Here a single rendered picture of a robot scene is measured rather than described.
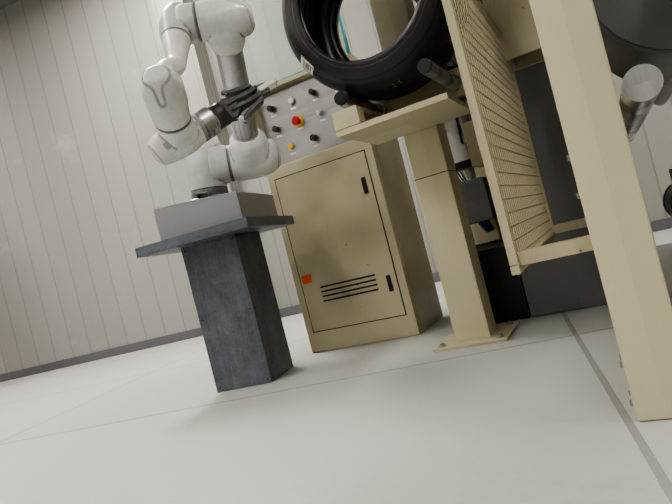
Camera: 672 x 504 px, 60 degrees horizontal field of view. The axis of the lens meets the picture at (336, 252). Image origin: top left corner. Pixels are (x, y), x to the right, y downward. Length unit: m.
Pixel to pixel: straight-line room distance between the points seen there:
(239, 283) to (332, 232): 0.54
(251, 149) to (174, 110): 0.80
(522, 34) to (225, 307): 1.47
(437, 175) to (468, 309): 0.49
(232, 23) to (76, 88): 4.35
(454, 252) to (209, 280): 0.98
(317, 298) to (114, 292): 3.64
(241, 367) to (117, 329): 3.82
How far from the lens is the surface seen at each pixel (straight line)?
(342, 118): 1.87
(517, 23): 2.08
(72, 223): 6.35
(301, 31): 1.97
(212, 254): 2.40
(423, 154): 2.16
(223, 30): 2.16
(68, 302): 6.46
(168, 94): 1.64
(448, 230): 2.13
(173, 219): 2.39
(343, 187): 2.62
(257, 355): 2.38
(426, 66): 1.80
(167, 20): 2.17
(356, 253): 2.61
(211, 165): 2.47
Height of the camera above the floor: 0.43
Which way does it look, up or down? level
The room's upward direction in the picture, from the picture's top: 14 degrees counter-clockwise
